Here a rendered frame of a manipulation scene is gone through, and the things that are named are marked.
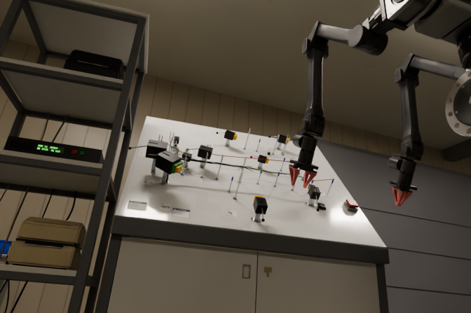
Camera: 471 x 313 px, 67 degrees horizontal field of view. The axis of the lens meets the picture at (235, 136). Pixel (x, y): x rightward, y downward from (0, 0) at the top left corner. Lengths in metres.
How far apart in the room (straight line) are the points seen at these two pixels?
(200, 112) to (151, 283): 3.09
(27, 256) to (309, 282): 1.08
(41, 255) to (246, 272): 0.77
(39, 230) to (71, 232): 0.11
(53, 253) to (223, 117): 3.21
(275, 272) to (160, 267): 0.46
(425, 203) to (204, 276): 4.53
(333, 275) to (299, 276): 0.15
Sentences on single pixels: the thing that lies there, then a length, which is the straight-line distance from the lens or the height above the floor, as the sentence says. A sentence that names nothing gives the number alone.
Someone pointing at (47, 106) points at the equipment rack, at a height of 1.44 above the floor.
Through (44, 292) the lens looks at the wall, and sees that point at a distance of 3.76.
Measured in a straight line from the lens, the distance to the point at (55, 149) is 1.59.
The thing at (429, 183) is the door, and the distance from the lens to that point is 5.88.
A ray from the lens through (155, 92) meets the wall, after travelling 4.32.
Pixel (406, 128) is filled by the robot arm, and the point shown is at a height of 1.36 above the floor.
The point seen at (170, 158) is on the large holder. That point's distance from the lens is 1.60.
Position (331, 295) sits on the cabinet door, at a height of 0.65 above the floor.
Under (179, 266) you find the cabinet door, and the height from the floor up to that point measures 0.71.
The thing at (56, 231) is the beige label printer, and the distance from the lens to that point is 1.55.
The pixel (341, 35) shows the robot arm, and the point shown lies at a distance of 1.43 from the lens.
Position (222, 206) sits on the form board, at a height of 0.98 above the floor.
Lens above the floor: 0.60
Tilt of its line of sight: 25 degrees up
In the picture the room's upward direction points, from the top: 5 degrees clockwise
